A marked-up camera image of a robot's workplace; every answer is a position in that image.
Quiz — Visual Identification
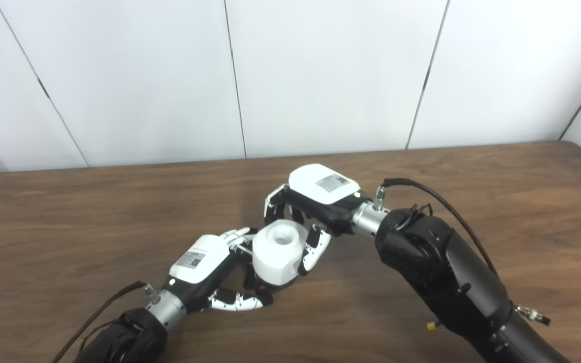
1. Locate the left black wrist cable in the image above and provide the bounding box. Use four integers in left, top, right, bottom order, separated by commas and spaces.
51, 281, 161, 363

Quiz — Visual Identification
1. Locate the round white plastic piece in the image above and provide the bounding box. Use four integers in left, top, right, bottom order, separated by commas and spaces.
252, 220, 309, 286

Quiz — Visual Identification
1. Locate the black flanged holder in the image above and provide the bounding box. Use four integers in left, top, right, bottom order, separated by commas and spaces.
243, 262, 296, 297

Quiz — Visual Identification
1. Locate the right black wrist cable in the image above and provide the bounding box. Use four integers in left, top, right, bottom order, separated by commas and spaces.
374, 178, 551, 326

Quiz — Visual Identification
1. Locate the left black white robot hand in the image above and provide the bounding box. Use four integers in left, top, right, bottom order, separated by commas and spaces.
162, 228, 273, 316

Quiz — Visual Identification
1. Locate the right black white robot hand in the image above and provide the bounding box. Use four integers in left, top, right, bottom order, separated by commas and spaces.
264, 164, 361, 277

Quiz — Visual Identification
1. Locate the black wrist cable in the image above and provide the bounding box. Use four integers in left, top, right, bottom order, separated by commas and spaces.
51, 281, 161, 363
374, 178, 551, 326

